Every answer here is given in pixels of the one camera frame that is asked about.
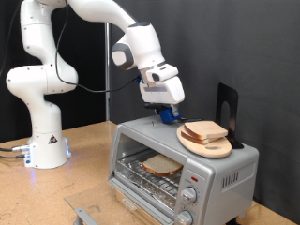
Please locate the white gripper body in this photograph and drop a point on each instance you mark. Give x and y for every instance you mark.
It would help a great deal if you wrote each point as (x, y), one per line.
(162, 92)

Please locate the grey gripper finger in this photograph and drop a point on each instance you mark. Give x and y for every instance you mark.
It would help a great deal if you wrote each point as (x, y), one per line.
(176, 111)

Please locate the metal spatula with blue block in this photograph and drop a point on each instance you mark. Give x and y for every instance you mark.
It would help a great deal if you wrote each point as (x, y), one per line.
(168, 115)

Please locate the white bread slice brown crust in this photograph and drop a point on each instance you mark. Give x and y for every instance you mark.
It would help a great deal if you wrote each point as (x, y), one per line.
(162, 164)

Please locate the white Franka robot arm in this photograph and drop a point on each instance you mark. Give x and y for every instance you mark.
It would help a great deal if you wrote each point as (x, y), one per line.
(40, 125)

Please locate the red oven indicator light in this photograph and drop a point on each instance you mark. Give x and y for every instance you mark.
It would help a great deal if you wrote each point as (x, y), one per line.
(194, 179)

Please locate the silver oven temperature knob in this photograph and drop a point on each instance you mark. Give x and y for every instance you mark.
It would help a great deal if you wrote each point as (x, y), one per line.
(189, 194)

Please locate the silver toaster oven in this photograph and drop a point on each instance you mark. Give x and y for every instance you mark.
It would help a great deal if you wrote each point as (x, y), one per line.
(218, 193)

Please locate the silver oven timer knob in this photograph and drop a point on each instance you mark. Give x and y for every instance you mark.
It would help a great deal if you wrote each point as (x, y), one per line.
(185, 217)

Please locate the wooden box under oven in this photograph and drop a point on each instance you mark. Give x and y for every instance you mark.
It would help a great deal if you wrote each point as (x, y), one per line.
(146, 220)

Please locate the tan bread slice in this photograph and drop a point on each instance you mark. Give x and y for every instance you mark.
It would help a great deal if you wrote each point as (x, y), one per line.
(195, 140)
(204, 128)

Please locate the oval wooden cutting board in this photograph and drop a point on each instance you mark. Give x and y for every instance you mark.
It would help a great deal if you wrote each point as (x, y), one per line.
(212, 150)

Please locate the vertical metal pole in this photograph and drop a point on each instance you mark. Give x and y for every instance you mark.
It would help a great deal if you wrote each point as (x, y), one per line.
(107, 103)

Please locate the black metal bookend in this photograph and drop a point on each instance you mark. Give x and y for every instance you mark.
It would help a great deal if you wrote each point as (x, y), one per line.
(232, 93)

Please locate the dark grey backdrop panel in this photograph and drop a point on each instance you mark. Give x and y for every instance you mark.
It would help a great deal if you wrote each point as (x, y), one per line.
(218, 47)

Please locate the black backdrop curtain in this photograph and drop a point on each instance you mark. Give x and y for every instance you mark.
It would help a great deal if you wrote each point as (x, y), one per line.
(90, 106)

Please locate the aluminium foil lined tray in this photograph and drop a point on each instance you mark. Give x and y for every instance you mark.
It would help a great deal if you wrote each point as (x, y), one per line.
(140, 189)

